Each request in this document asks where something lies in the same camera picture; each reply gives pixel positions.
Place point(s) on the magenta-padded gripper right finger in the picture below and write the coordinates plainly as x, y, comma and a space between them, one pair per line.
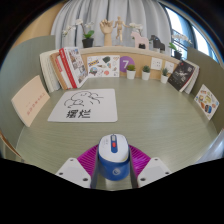
155, 170

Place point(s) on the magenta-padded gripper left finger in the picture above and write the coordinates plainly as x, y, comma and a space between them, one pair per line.
71, 171

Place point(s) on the blue and white computer mouse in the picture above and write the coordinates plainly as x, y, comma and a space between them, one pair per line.
113, 160

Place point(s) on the white cartoon-print mouse pad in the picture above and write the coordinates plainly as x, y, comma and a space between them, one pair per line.
83, 106

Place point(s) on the beige booklet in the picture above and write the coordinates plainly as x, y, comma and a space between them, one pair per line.
30, 100

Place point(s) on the white food sticker card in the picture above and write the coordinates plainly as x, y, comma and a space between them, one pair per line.
206, 101

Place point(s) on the small plant, white pot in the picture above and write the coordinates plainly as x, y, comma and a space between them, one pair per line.
164, 78
146, 75
131, 74

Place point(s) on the brown kraft book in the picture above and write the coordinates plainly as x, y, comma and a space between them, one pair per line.
60, 75

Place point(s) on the dark cover book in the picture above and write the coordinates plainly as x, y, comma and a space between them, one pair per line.
181, 76

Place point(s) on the thick white book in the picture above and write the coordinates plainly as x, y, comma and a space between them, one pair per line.
45, 71
53, 75

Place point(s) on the red photo-cover book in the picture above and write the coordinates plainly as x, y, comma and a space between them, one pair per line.
76, 65

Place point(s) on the white sticker sheet card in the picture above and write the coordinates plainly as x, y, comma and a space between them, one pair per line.
103, 66

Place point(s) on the purple round sign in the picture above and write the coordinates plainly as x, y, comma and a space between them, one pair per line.
126, 61

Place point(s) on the wooden desk ledge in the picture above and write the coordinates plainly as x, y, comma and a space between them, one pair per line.
140, 53

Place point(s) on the small white orchid, black pot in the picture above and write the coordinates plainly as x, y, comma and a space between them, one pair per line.
177, 54

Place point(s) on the black wooden horse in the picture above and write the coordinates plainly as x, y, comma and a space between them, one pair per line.
157, 43

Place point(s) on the pink wooden horse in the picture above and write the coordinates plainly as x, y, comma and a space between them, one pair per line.
140, 40

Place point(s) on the large white orchid, black pot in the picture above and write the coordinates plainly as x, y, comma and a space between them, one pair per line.
88, 42

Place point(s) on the white orchid flowers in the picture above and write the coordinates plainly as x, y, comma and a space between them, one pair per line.
136, 27

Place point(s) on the wooden artist mannequin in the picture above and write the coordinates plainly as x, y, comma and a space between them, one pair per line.
119, 28

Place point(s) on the grey curtain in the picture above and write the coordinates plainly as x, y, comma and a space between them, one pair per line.
110, 11

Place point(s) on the white wall socket plate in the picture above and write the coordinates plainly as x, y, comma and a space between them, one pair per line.
156, 63
169, 67

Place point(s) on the window with dark frame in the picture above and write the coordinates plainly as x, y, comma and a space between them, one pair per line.
186, 26

